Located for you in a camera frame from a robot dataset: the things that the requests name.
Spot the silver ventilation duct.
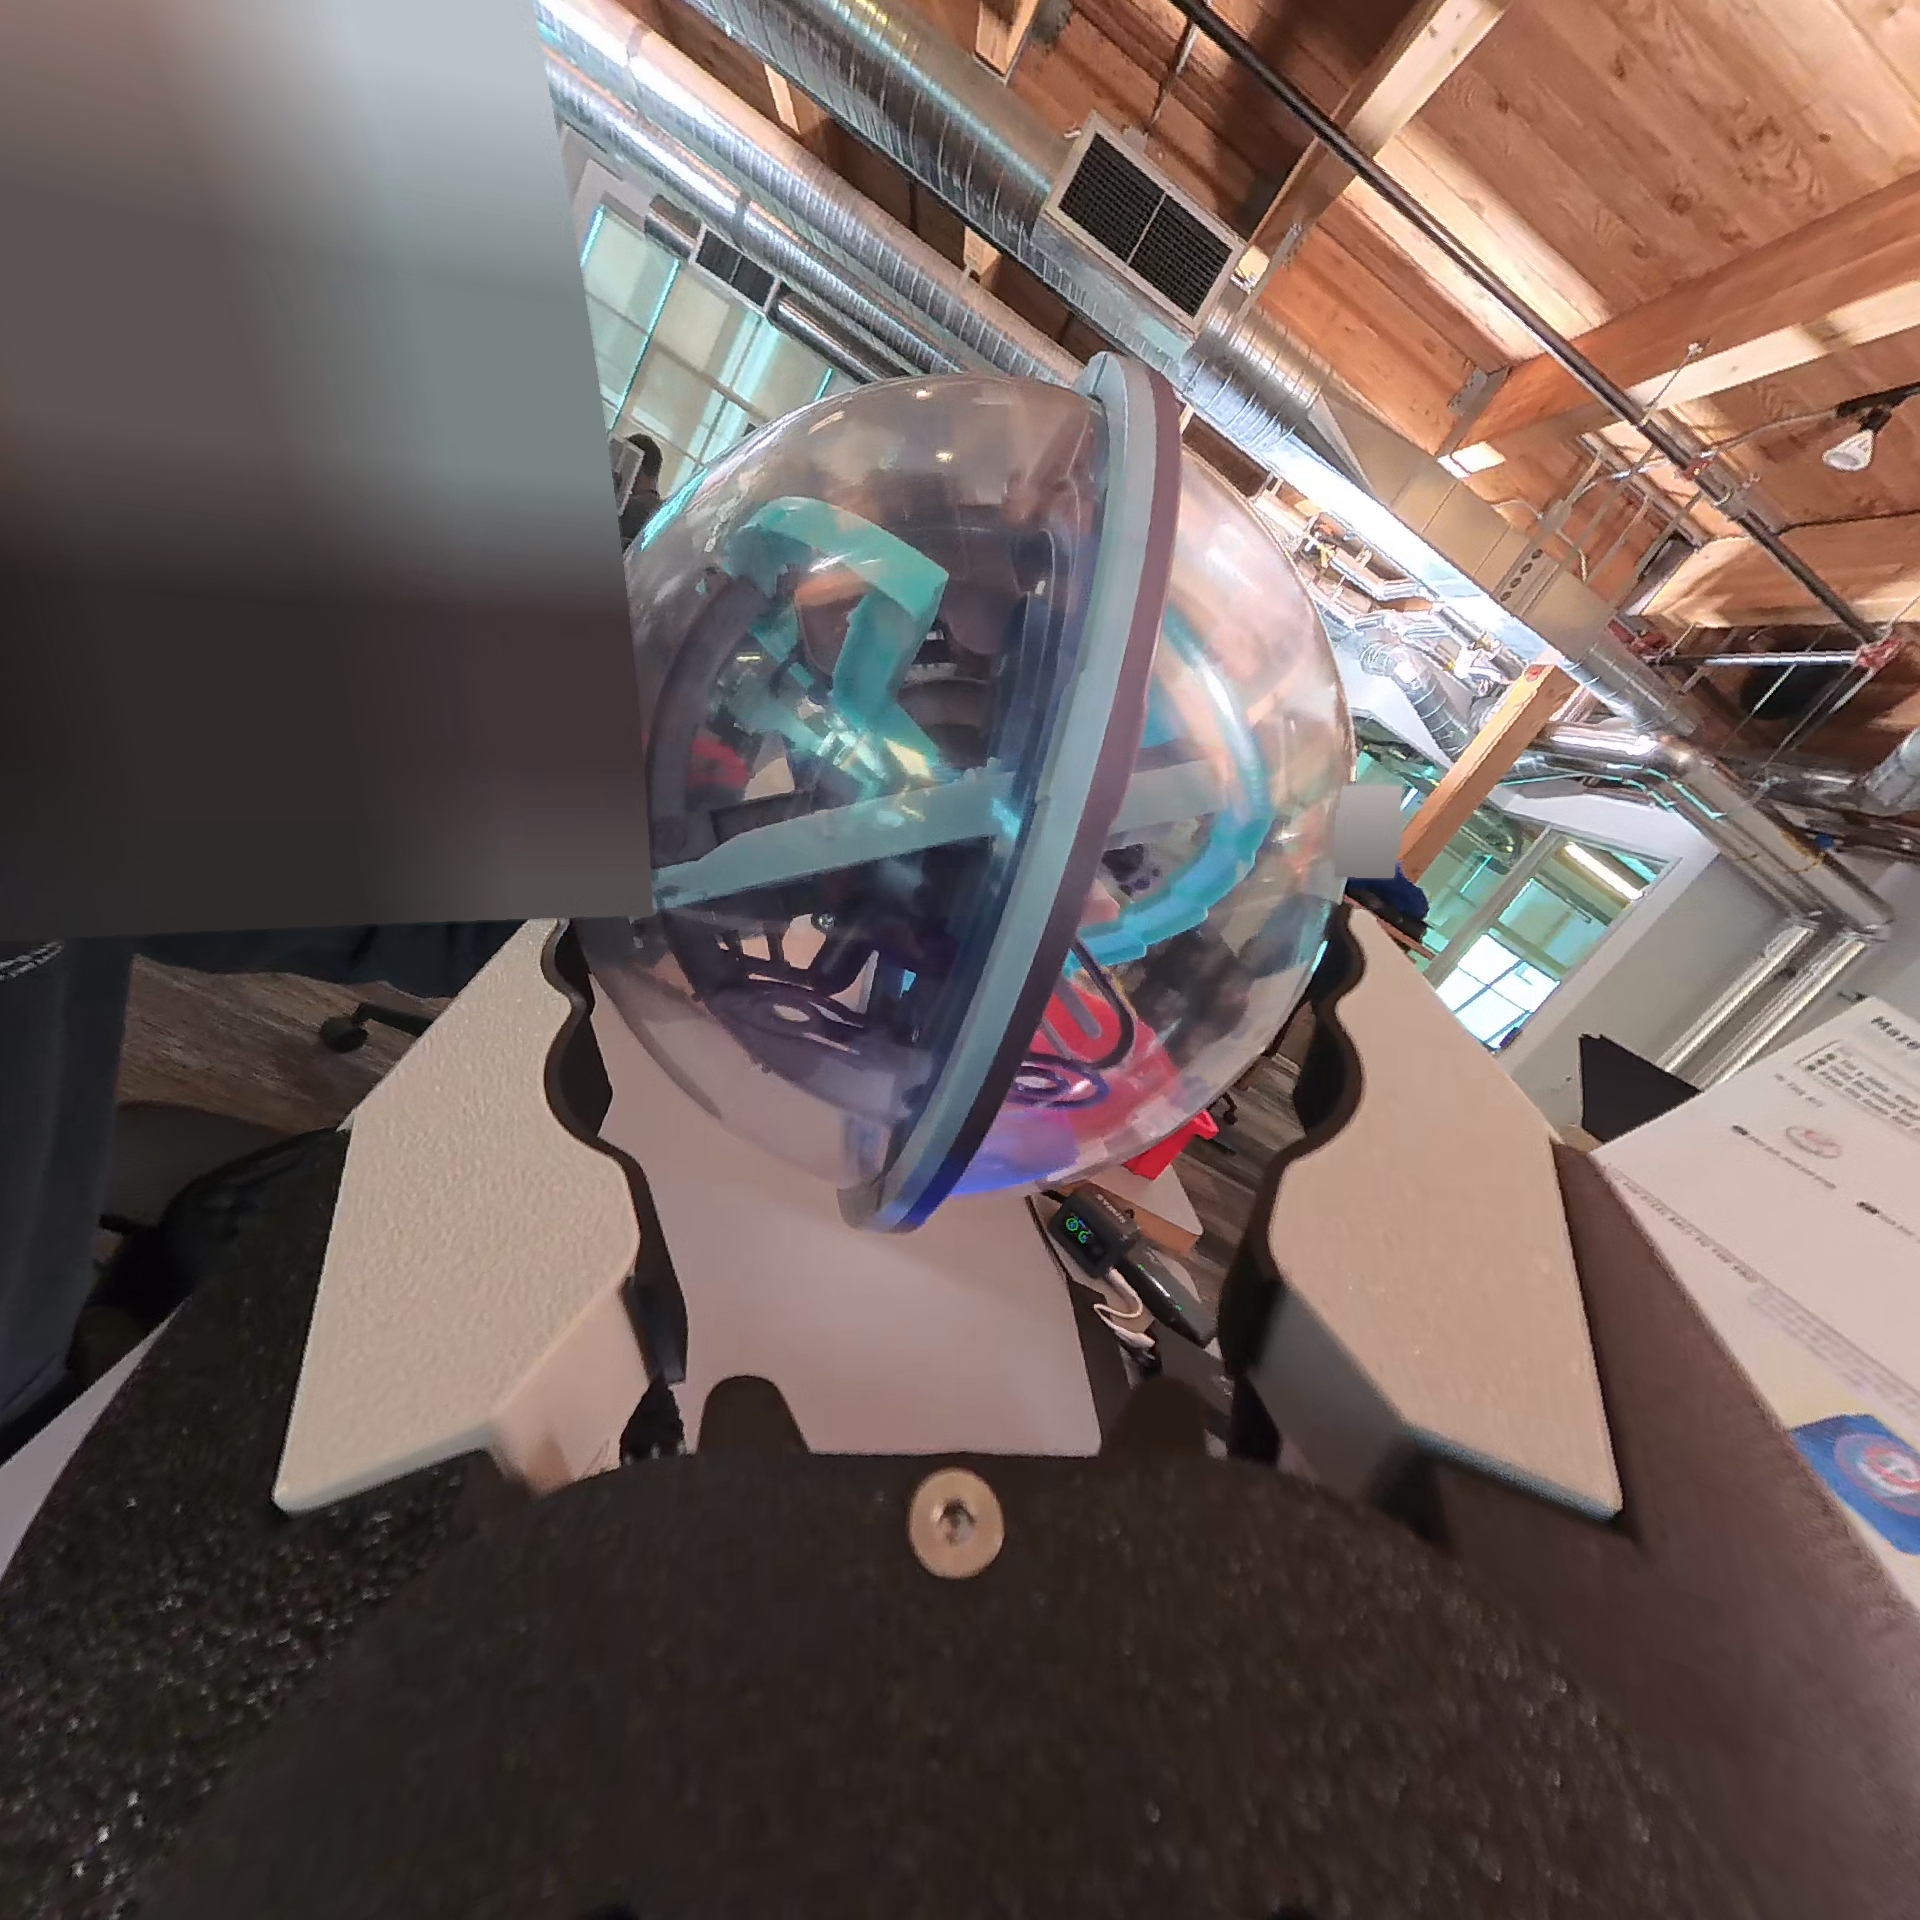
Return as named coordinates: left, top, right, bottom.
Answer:
left=542, top=0, right=1893, bottom=902

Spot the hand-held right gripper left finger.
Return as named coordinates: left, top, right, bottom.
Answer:
left=276, top=925, right=685, bottom=1510

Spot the wooden instruction board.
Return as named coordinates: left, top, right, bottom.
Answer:
left=1591, top=991, right=1920, bottom=1562

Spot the black digital timer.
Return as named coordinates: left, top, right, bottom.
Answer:
left=1036, top=1195, right=1157, bottom=1277

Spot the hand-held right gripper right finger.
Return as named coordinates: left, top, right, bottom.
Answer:
left=1233, top=917, right=1622, bottom=1517

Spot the clear plastic maze ball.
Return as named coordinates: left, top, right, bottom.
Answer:
left=571, top=355, right=1354, bottom=1231

